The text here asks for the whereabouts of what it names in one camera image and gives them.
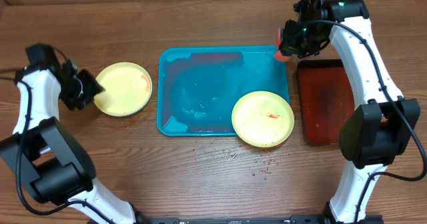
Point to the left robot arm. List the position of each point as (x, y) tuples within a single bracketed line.
[(52, 170)]

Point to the red black sponge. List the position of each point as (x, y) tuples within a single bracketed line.
[(279, 56)]

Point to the yellow-green plate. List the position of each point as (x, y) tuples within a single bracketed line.
[(263, 119), (127, 89)]

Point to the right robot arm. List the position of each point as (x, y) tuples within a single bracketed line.
[(383, 120)]

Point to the black red-lined tray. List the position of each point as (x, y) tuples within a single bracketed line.
[(326, 99)]

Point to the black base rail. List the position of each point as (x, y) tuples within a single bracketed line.
[(294, 219)]

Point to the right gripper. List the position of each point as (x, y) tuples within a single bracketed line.
[(290, 40)]

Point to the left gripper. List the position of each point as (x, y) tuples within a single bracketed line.
[(93, 88)]

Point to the teal plastic tray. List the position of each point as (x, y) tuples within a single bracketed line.
[(199, 86)]

